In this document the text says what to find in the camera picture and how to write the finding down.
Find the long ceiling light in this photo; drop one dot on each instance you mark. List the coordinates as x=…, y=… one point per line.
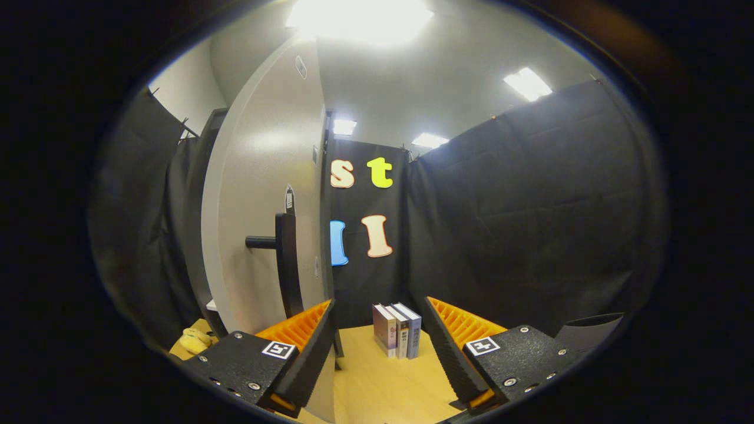
x=528, y=83

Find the blue grey book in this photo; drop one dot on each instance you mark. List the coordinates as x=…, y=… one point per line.
x=414, y=338

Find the dark grey curved object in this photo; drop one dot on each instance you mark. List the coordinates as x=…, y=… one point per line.
x=589, y=330

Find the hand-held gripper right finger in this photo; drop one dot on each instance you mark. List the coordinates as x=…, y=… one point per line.
x=450, y=353

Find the black backdrop cloth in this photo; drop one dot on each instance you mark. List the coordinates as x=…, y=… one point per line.
x=530, y=235

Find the dark red book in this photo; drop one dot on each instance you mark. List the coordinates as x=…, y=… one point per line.
x=383, y=333

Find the large ceiling light panel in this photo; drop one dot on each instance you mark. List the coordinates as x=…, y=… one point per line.
x=359, y=20

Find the small ceiling light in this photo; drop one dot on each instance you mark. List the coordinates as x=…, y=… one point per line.
x=344, y=127
x=430, y=140

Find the yellow soft toy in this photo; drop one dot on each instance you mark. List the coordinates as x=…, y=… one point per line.
x=194, y=341

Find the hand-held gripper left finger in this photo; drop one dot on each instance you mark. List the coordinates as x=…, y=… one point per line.
x=312, y=353

